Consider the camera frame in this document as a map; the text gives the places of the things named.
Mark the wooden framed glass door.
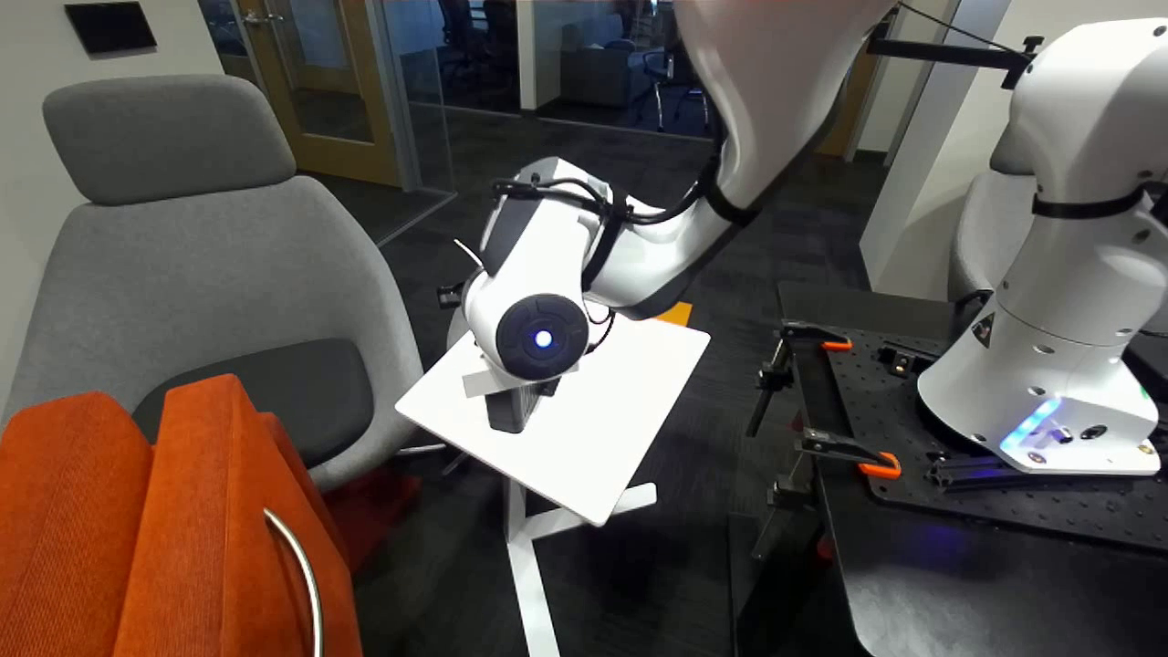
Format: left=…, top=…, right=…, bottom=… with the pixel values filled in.
left=234, top=0, right=429, bottom=194

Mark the black seat cushion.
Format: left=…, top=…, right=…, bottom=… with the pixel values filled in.
left=129, top=336, right=375, bottom=475

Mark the white table base frame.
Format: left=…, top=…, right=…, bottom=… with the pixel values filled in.
left=505, top=478, right=666, bottom=657

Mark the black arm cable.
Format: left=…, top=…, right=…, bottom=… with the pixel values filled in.
left=499, top=172, right=739, bottom=252

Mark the orange black spring clamp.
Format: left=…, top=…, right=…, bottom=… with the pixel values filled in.
left=746, top=318, right=859, bottom=437
left=773, top=424, right=908, bottom=517

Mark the black robot stand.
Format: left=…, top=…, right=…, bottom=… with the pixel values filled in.
left=739, top=285, right=1168, bottom=657

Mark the black perforated mounting board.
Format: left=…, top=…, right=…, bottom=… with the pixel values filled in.
left=786, top=318, right=1168, bottom=559

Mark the grey lounge chair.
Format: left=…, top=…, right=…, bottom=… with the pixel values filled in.
left=0, top=73, right=430, bottom=492

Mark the black metal mount bar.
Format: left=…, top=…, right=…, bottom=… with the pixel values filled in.
left=867, top=31, right=1047, bottom=93

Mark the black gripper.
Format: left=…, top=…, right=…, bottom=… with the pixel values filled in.
left=520, top=368, right=565, bottom=407

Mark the orange armchair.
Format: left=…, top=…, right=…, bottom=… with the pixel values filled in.
left=0, top=371, right=369, bottom=657

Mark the white square table top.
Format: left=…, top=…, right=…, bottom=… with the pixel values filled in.
left=395, top=306, right=717, bottom=528

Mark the black wall panel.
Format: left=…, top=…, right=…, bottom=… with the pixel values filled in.
left=63, top=0, right=161, bottom=59

